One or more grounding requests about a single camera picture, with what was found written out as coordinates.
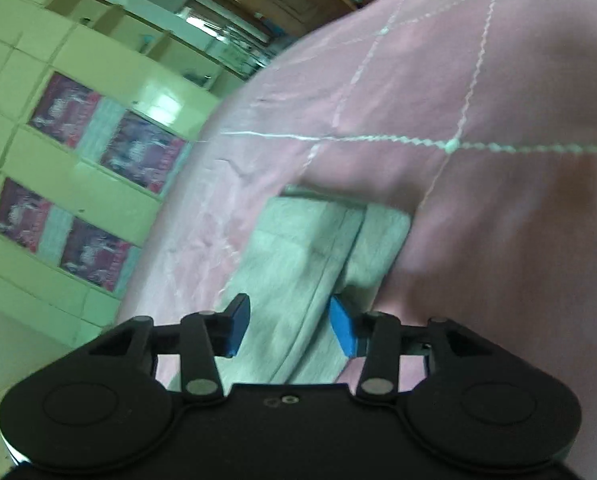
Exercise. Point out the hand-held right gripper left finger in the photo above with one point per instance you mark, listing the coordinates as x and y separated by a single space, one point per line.
239 324

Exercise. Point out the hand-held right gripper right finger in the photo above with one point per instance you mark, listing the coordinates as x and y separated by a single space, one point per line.
342 325

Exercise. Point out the light grey pants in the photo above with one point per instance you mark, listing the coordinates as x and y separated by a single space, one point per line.
303 270

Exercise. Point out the pink quilted blanket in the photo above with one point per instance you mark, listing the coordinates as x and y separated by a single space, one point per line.
393 160

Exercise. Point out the wooden door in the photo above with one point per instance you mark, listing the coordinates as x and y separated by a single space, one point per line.
258 5

